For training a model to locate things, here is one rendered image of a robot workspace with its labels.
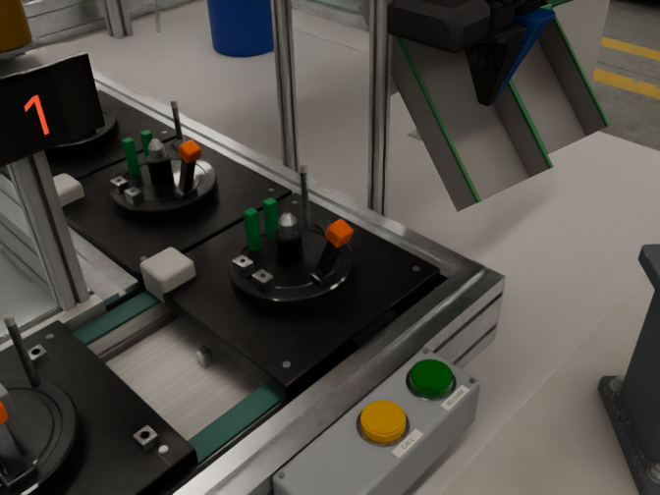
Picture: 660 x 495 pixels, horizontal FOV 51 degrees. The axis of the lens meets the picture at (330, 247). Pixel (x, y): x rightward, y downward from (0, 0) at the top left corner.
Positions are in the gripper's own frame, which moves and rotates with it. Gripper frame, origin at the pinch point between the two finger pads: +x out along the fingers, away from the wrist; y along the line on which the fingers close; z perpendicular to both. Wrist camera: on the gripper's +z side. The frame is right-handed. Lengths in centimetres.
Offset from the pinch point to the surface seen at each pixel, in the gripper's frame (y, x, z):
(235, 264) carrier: 10.8, 25.3, 21.8
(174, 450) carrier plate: 28.4, 28.5, 9.1
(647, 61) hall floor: -322, 125, 101
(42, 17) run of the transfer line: -24, 33, 137
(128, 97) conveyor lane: -9, 30, 77
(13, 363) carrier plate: 33, 28, 29
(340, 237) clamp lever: 5.9, 18.7, 10.7
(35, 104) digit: 23.8, 4.2, 28.9
